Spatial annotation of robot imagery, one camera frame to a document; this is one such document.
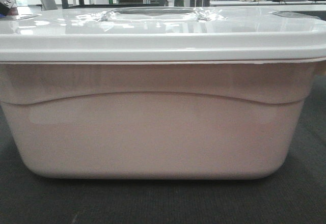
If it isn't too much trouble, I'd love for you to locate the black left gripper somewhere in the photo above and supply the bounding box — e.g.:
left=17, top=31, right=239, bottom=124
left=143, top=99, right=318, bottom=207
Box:
left=0, top=0, right=14, bottom=16

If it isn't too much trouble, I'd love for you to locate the grey office chair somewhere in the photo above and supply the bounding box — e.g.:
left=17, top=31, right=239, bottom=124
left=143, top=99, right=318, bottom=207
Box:
left=40, top=0, right=58, bottom=11

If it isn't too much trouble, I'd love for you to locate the white far table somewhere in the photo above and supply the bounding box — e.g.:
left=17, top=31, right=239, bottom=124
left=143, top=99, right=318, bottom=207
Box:
left=210, top=1, right=325, bottom=7

